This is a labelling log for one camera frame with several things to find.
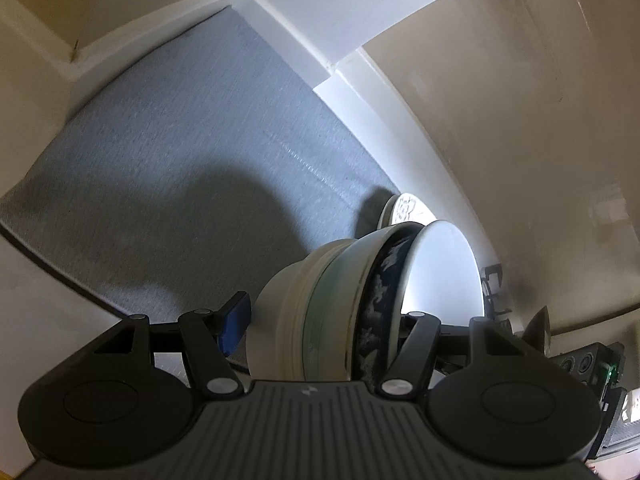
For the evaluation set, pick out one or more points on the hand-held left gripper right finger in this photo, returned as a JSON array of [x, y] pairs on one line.
[[415, 340]]

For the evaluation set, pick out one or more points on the white bowl blue pattern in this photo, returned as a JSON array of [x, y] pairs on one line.
[[440, 280]]

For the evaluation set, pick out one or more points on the grey fabric mat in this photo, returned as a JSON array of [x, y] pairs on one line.
[[175, 135]]

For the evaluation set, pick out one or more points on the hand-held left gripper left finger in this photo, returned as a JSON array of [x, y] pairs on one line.
[[235, 325]]

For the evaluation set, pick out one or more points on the black pot support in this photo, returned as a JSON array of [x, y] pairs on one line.
[[492, 290]]

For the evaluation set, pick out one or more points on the small white floral plate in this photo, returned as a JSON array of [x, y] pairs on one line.
[[405, 210]]

